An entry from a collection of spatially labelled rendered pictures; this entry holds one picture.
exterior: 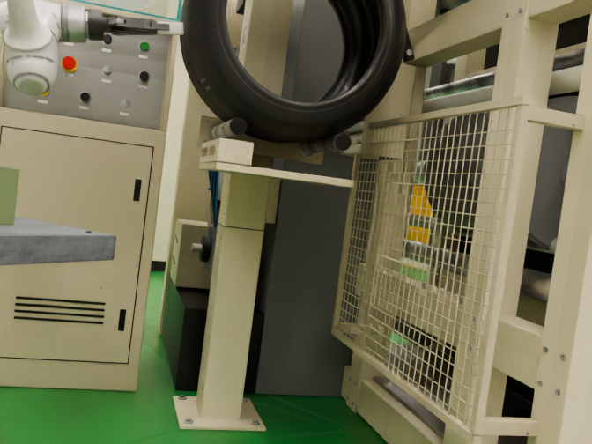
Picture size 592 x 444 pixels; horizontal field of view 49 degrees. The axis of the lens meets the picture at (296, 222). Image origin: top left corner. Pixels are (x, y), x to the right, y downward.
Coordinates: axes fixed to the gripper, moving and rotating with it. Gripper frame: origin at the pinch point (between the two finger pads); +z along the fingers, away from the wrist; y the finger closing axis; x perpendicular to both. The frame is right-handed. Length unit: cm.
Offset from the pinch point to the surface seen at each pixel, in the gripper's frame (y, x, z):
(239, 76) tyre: -12.6, 13.5, 15.7
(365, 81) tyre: -13, 14, 49
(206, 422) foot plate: 21, 115, 10
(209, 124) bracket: 22.4, 23.2, 12.7
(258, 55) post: 24.8, 2.0, 28.7
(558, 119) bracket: -61, 27, 72
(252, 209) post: 25, 49, 26
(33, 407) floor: 33, 108, -41
